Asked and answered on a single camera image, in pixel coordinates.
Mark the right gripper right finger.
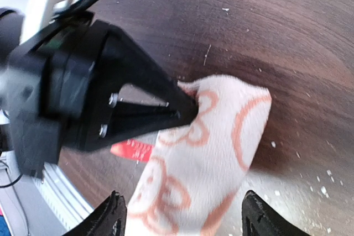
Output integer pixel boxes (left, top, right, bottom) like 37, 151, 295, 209
242, 190, 307, 236

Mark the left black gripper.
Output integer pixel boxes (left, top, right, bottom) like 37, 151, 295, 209
5, 13, 197, 177

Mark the front aluminium rail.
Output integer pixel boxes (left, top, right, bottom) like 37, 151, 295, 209
33, 163, 93, 230

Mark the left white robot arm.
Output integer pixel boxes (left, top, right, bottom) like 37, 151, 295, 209
1, 0, 198, 178

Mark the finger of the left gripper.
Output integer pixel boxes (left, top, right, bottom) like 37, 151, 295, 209
80, 101, 198, 152

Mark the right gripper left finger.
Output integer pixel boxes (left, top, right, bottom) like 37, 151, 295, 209
65, 191, 127, 236

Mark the orange bunny pattern towel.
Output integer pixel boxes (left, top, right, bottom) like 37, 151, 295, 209
111, 75, 272, 235

